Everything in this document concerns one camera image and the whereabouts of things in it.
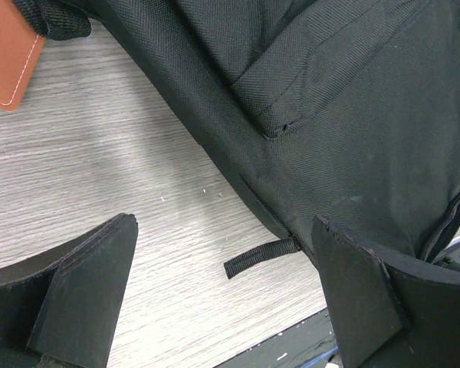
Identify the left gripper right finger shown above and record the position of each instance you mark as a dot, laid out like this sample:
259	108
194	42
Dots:
387	309

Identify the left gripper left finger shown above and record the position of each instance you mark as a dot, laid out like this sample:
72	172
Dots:
60	308

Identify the black student backpack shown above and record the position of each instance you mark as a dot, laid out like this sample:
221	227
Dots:
348	110

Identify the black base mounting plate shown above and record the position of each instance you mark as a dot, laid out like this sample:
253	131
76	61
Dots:
311	342

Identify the brown leather wallet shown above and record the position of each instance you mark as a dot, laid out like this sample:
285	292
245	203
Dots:
20	48

